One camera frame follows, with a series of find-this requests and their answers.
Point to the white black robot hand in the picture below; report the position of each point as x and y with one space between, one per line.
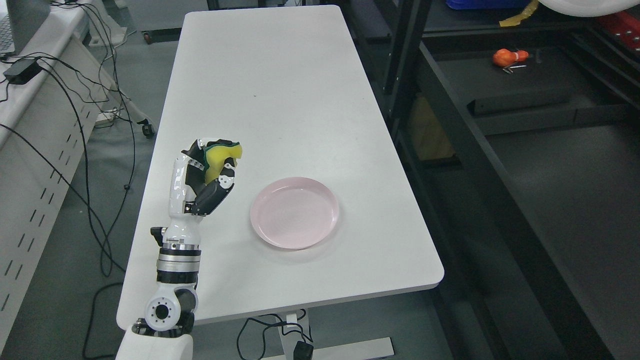
190 198

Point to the green yellow sponge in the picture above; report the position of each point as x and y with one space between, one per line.
216 154

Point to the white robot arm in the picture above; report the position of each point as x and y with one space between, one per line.
164 330

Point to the black metal shelf rack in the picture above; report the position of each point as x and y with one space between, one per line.
527 176

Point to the pink round plate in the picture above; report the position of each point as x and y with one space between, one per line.
294 213

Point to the white rectangular table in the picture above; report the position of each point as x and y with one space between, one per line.
286 83

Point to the white side desk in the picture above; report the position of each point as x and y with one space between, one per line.
44 126

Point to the black power adapter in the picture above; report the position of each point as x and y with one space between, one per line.
22 71

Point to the grey laptop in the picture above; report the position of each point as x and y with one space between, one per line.
20 20

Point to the blue plastic bin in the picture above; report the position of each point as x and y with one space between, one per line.
486 4

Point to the orange plastic toy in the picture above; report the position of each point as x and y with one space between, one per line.
504 58

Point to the yellow tape strip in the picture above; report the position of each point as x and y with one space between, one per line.
517 19

